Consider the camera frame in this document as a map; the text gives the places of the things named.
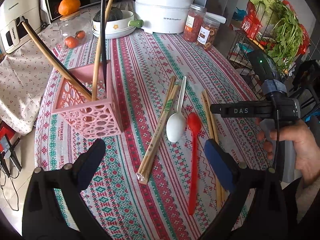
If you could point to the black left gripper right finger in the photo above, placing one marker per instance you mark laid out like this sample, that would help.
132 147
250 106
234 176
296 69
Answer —
255 205

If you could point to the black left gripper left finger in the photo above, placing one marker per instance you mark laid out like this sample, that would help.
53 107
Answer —
42 217

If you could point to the bamboo chopstick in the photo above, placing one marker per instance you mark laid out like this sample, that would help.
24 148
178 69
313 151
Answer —
54 61
100 54
211 136
215 134

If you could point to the red plastic spoon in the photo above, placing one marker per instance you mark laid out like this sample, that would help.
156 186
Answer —
194 124

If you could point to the pink perforated utensil holder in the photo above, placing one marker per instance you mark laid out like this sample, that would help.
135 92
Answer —
91 119

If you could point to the black chopstick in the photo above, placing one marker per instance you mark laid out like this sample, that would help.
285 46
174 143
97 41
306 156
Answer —
102 40

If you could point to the person's right hand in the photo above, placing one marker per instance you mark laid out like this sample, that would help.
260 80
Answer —
306 148

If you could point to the green leafy vegetables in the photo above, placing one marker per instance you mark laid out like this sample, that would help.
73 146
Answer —
278 32

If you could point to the wrapped disposable chopsticks pair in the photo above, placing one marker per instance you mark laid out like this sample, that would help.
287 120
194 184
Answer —
146 164

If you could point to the jar of dried fruit rings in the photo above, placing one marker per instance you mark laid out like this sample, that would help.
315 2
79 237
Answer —
207 33

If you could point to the jar of red dried fruit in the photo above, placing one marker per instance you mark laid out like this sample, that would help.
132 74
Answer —
193 23

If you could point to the white electric cooking pot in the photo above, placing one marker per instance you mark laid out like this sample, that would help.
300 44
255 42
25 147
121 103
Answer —
166 16

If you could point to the glass jar with tomatoes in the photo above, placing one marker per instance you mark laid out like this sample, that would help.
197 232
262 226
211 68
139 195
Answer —
75 29

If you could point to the white ceramic casserole dish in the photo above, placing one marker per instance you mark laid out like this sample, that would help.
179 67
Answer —
123 27

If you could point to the dark green squash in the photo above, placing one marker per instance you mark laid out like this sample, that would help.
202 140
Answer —
114 15

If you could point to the orange tangerine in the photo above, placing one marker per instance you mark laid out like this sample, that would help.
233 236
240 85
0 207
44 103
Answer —
67 7

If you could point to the black wire storage rack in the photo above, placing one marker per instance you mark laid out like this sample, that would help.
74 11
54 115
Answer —
245 42

